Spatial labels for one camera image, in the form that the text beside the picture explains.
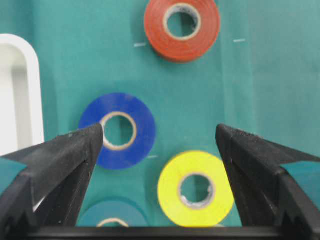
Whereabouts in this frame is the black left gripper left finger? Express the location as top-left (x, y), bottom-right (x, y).
top-left (0, 123), bottom-right (104, 232)

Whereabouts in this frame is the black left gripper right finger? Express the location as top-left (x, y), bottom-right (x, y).
top-left (215, 124), bottom-right (320, 232)

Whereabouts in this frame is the blue tape roll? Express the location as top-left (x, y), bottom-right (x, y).
top-left (78, 93), bottom-right (156, 170)

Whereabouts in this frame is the yellow tape roll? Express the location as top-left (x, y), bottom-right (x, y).
top-left (157, 150), bottom-right (235, 228)

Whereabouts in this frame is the teal tape roll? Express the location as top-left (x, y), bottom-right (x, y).
top-left (76, 197), bottom-right (149, 228)

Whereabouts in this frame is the white plastic case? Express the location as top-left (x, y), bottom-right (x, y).
top-left (0, 34), bottom-right (45, 156)

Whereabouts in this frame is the red tape roll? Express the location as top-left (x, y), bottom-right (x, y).
top-left (144, 0), bottom-right (220, 63)

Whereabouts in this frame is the green table cloth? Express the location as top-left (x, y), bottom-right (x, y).
top-left (0, 0), bottom-right (320, 227)

